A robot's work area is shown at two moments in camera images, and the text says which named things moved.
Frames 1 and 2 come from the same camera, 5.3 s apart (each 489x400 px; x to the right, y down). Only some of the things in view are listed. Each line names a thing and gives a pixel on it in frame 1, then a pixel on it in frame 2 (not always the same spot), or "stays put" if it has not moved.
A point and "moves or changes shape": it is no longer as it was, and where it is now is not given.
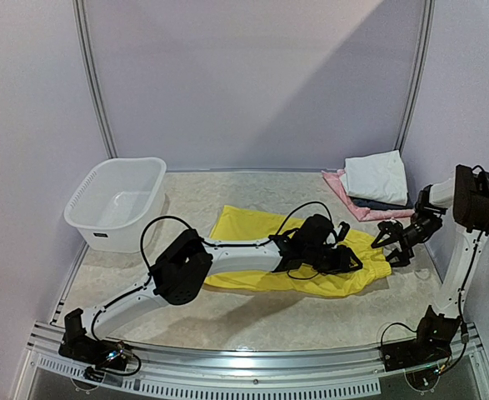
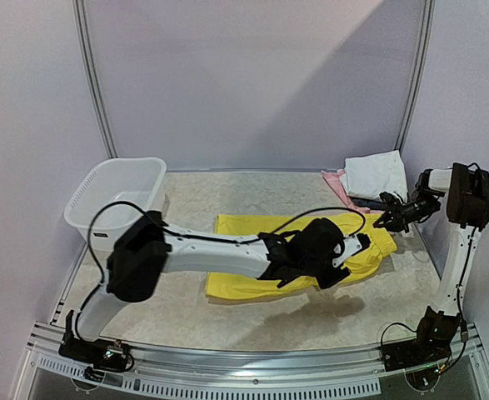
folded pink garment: [362, 213] stays put
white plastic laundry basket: [118, 197] stays put
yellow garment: [232, 222] moves or changes shape
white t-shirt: [380, 176] stays put
